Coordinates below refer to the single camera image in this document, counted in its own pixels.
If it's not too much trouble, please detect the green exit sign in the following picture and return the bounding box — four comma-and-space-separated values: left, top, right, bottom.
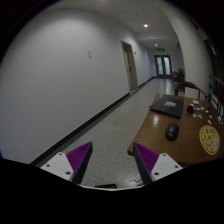
157, 48, 165, 52

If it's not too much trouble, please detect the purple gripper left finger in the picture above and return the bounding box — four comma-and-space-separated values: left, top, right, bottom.
42, 142, 93, 184

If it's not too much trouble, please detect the wooden table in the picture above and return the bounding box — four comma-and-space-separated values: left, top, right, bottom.
127, 94, 224, 165

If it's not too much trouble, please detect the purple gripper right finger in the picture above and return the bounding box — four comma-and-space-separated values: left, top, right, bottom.
133, 142, 182, 185

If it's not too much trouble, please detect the wooden chair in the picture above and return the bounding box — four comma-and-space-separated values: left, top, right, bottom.
174, 81, 208, 101

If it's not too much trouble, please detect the glass double exit door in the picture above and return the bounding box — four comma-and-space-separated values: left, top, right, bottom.
154, 55, 172, 78

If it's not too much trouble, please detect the black computer mouse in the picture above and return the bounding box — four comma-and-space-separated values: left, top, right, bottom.
165, 123, 179, 141

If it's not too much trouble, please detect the beige hallway door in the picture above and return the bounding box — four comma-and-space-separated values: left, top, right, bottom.
121, 41, 138, 91

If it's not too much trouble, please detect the round yellow mouse pad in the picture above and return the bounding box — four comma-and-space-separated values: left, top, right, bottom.
199, 125, 220, 155

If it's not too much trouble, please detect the small black round object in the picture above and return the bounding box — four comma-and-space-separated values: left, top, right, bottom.
187, 105, 194, 113

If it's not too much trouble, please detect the black laptop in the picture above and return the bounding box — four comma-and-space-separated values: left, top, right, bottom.
150, 96, 184, 119

